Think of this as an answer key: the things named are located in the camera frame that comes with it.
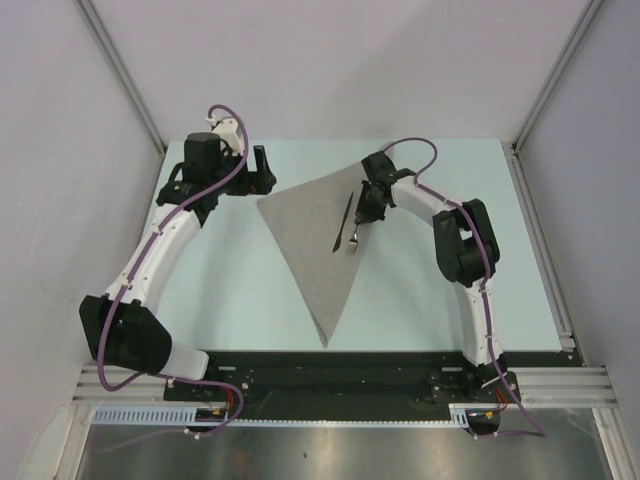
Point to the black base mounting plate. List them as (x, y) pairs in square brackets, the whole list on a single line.
[(378, 407)]

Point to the white slotted cable duct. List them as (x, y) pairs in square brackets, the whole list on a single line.
[(204, 417)]

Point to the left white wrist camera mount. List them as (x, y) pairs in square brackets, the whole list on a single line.
[(228, 129)]

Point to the left aluminium frame post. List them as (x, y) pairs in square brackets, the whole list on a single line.
[(98, 29)]

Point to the aluminium frame post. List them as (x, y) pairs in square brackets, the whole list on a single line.
[(568, 53), (98, 29)]

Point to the silver metal fork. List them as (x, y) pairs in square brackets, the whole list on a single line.
[(353, 242)]

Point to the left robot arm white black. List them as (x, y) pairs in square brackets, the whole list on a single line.
[(121, 325)]

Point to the grey cloth napkin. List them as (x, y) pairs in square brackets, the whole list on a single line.
[(304, 213)]

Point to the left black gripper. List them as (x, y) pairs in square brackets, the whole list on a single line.
[(256, 182)]

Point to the right aluminium frame post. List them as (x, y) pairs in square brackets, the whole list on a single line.
[(568, 53)]

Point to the aluminium front rail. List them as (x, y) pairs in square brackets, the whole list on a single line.
[(537, 387)]

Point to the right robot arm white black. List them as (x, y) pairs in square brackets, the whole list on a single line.
[(466, 254)]

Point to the black knife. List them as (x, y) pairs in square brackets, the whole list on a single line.
[(338, 240)]

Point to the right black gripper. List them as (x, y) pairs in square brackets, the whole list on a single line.
[(366, 214)]

